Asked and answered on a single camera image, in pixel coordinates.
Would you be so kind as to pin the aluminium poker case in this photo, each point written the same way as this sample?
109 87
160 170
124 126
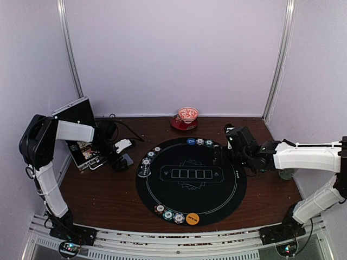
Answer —
80 111

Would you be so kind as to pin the right aluminium frame post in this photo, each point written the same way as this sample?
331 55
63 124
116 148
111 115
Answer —
282 54

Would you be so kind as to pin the front aluminium rail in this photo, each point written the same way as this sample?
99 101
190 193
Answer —
234 244

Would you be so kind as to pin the grey dealer button disc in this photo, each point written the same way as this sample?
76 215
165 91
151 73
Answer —
143 171

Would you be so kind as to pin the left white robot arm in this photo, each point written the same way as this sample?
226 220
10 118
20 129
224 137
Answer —
37 147

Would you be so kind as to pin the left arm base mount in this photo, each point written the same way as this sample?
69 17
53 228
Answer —
72 241

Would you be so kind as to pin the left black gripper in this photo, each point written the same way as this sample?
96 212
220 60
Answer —
117 166

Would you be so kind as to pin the orange big blind button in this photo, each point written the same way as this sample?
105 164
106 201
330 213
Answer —
192 218

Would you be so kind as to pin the blue small blind button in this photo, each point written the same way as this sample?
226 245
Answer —
191 141

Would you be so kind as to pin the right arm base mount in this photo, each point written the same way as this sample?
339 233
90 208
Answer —
282 238

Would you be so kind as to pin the green chips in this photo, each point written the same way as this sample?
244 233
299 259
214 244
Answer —
168 215
209 143
151 154

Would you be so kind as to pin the red white patterned bowl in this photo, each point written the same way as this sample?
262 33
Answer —
188 114

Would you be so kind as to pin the black round poker mat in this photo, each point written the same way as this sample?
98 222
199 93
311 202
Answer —
184 180

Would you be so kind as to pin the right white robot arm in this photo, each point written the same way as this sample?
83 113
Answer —
326 157

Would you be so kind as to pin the orange black chips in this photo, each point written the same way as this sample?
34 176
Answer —
157 149
159 209

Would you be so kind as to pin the dark red saucer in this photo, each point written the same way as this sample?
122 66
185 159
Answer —
179 124

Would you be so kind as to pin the grey playing card deck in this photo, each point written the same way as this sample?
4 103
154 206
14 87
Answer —
128 159

